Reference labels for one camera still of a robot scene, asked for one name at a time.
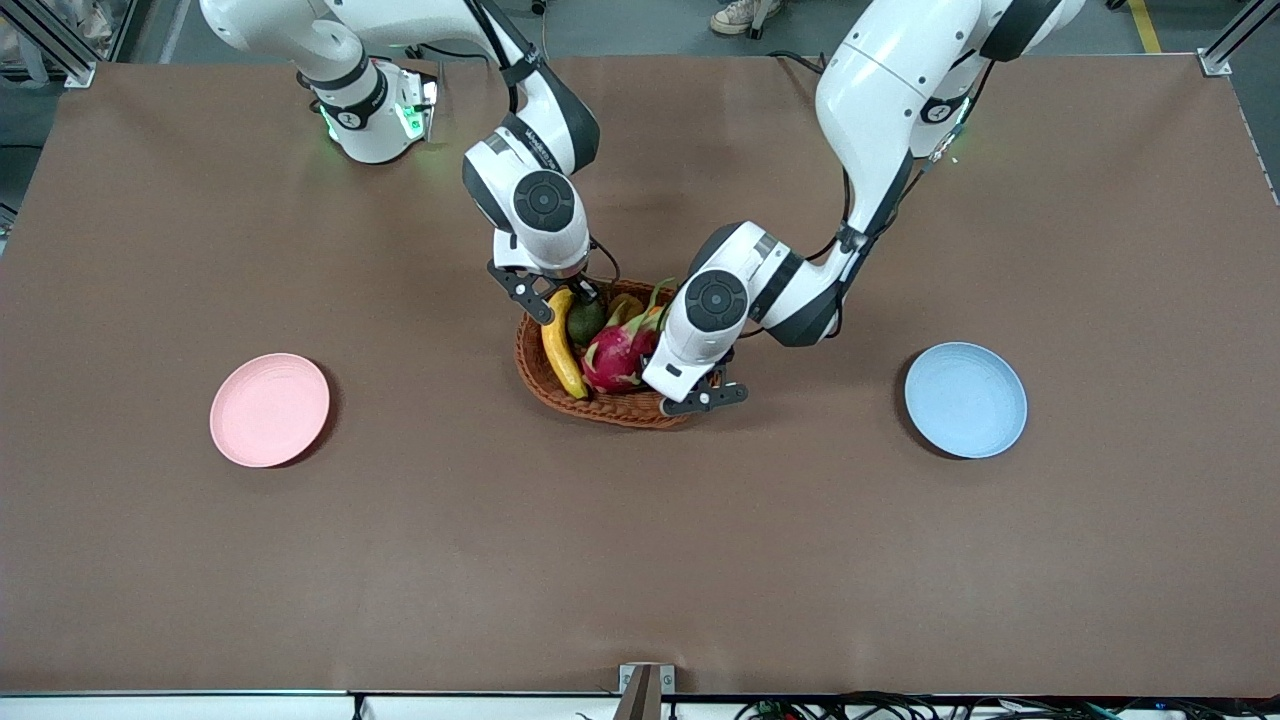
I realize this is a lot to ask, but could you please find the black right base cable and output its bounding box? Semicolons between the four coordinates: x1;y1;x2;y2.
405;40;491;66

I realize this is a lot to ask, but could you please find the light blue round plate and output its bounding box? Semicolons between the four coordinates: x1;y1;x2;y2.
904;342;1029;460

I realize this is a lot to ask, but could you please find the pink dragon fruit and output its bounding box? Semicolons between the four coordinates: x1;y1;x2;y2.
581;278;683;394

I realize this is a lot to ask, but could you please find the dark green avocado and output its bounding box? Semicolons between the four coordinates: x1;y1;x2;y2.
567;298;608;349

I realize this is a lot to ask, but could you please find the pink round plate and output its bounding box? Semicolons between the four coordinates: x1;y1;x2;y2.
209;352;331;469

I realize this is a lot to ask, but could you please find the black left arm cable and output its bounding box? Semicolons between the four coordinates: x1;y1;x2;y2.
800;60;991;341

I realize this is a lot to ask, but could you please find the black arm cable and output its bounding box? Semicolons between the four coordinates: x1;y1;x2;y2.
465;0;621;301
800;60;991;341

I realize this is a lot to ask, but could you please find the yellow banana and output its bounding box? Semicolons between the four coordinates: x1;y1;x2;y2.
541;289;591;401

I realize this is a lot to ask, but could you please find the beige sneaker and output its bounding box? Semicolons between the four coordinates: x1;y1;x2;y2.
710;0;783;36

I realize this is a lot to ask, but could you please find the aluminium frame post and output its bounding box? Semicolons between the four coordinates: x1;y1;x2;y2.
1198;0;1280;77
0;0;97;89

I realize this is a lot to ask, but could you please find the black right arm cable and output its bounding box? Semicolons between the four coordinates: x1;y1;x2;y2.
465;0;621;301

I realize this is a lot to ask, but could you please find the brown wicker basket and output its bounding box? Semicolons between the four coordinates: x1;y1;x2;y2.
514;278;723;431

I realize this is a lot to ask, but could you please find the black floor cable bundle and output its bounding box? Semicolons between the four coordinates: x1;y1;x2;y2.
735;690;1280;720

